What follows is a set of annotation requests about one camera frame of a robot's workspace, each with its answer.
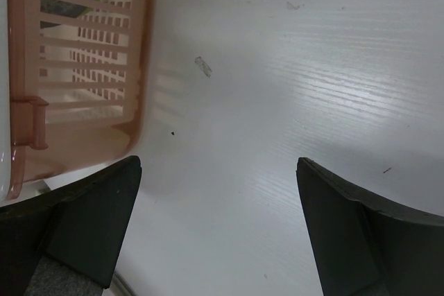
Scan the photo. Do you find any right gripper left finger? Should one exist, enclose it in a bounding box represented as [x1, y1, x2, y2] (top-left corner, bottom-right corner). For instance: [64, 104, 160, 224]
[1, 155, 142, 295]

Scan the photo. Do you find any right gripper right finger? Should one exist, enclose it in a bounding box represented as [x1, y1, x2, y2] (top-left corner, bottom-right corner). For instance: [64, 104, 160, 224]
[296, 157, 443, 295]

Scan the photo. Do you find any white pink dish rack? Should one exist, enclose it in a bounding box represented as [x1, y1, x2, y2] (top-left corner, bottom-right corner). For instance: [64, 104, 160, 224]
[1, 0, 154, 200]

